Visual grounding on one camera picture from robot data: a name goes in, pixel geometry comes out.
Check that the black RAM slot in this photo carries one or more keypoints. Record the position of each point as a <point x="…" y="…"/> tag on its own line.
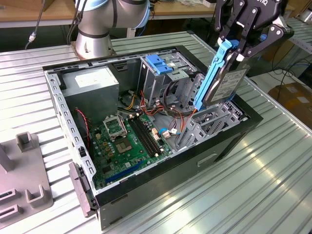
<point x="140" y="138"/>
<point x="147" y="135"/>
<point x="151" y="134"/>
<point x="144" y="137"/>

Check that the metal slat side table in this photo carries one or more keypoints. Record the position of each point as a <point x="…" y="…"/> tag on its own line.
<point x="303" y="36"/>

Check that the silver metal cylinder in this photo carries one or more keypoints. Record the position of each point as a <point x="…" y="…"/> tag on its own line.
<point x="306" y="15"/>

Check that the grey case front panel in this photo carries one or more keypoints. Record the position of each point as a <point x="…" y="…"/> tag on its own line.
<point x="80" y="190"/>

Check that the long wooden desk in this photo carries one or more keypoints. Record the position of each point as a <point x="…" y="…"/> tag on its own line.
<point x="14" y="12"/>

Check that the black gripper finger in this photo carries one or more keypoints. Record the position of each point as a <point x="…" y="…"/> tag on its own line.
<point x="230" y="17"/>
<point x="248" y="34"/>

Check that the silver disk bay cage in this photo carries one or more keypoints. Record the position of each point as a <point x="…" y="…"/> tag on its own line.
<point x="202" y="132"/>

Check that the CPU socket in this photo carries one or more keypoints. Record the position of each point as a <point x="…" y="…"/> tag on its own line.
<point x="123" y="146"/>

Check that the green motherboard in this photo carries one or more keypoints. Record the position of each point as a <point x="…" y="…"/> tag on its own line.
<point x="135" y="156"/>

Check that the hard disk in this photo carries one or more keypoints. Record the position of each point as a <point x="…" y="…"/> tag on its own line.
<point x="226" y="85"/>

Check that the blue plastic cage latch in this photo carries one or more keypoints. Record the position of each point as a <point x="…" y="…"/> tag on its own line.
<point x="158" y="64"/>

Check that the large brown cardboard box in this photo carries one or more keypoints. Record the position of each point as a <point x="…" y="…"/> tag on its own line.
<point x="295" y="102"/>

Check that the black open PC case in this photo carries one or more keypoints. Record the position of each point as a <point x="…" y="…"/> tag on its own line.
<point x="170" y="175"/>

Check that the grey parts rack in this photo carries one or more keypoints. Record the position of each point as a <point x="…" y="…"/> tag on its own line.
<point x="29" y="170"/>

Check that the silver optical drive cage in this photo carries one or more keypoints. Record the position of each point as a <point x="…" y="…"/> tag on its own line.
<point x="156" y="83"/>

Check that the grey power supply unit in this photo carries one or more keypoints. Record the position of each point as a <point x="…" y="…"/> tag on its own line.
<point x="92" y="97"/>

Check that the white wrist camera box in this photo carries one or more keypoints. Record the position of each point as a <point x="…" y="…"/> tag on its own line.
<point x="282" y="21"/>

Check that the blue expansion slot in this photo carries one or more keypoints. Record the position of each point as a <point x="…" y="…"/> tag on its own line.
<point x="124" y="171"/>

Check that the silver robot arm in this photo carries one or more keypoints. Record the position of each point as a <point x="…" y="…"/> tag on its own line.
<point x="97" y="22"/>

